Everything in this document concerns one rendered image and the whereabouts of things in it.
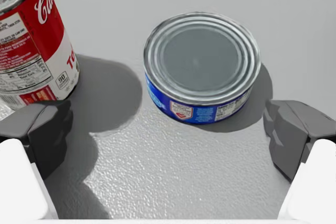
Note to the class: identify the blue flat can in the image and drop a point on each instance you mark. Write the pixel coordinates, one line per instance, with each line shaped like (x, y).
(202, 77)

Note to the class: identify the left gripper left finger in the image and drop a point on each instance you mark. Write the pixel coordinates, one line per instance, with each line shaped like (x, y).
(39, 132)

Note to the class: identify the red and white can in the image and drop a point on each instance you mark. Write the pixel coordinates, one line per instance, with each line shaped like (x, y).
(34, 51)

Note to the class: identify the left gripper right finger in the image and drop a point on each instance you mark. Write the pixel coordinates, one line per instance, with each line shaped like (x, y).
(291, 132)

